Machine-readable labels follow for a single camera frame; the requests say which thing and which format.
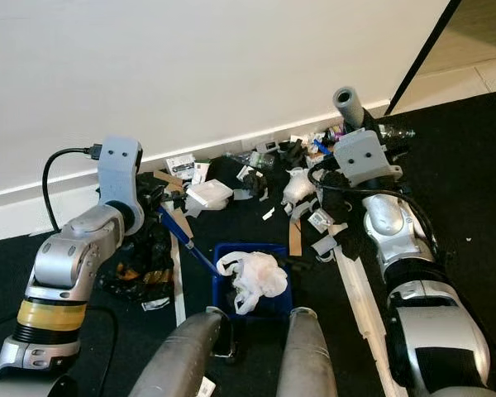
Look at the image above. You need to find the grey broom handle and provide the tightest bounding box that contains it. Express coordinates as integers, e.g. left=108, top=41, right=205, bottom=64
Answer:
left=331, top=86, right=365, bottom=130

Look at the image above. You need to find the purple label plastic bottle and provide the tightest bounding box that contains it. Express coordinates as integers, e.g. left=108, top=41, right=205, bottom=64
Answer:
left=323, top=122, right=346, bottom=141

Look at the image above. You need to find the white printed packet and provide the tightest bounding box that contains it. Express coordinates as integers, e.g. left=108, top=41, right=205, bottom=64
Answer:
left=165, top=154, right=198, bottom=179

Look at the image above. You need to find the white flat box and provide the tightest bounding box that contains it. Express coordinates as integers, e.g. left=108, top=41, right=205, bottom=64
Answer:
left=185, top=179, right=235, bottom=210

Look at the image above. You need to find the black crumpled plastic bag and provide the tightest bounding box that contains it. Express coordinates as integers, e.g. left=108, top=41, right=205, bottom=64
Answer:
left=103, top=218, right=175, bottom=312

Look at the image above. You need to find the thin white strip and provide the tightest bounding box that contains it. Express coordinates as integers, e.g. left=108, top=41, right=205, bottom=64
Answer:
left=169, top=235, right=188, bottom=327

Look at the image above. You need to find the white torn plastic wrapper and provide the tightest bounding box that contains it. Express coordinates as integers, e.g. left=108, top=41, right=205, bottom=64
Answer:
left=280, top=167, right=320, bottom=208

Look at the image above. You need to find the black crumpled cloth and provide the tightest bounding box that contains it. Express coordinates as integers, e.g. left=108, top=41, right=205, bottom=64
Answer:
left=235, top=165, right=271, bottom=200

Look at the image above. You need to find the clear plastic bottle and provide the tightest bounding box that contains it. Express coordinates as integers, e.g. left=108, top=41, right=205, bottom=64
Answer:
left=227, top=151, right=271, bottom=170

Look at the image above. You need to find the small white packet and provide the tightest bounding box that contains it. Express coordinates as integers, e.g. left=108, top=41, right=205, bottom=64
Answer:
left=307, top=208, right=334, bottom=233

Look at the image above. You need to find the white crumpled plastic bag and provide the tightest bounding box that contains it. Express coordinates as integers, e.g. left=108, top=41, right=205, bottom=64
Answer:
left=216, top=251, right=289, bottom=316

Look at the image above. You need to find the white baseboard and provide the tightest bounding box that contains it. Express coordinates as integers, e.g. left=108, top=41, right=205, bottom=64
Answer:
left=0, top=102, right=391, bottom=242

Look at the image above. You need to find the brown cardboard strip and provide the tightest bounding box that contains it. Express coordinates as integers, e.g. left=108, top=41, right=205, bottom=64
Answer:
left=289, top=218, right=304, bottom=258

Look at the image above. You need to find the long pale wooden strip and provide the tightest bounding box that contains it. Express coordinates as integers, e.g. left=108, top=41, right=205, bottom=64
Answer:
left=331, top=246, right=408, bottom=397

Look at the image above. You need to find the grey robot right leg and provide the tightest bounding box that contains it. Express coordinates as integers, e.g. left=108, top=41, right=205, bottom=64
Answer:
left=280, top=307, right=354, bottom=397

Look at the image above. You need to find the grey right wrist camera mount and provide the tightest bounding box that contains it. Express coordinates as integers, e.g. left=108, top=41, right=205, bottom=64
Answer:
left=331, top=127, right=403, bottom=188

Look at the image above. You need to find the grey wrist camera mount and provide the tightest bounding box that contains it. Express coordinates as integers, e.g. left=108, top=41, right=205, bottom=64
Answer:
left=98, top=136, right=145, bottom=214
left=331, top=127, right=403, bottom=188

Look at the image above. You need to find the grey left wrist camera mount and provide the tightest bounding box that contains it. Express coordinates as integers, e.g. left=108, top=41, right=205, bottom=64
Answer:
left=98, top=136, right=145, bottom=214

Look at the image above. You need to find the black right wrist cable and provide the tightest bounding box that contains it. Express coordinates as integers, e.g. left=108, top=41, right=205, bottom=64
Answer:
left=309, top=160, right=441, bottom=251

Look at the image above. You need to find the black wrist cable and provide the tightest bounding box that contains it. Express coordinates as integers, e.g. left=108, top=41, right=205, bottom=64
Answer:
left=42, top=146, right=109, bottom=233
left=309, top=160, right=441, bottom=251

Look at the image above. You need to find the black door frame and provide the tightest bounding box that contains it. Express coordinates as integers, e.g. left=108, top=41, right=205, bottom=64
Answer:
left=387, top=0, right=464, bottom=115

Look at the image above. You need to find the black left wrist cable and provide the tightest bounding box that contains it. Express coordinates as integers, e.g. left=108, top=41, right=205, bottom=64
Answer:
left=42, top=146, right=109, bottom=233

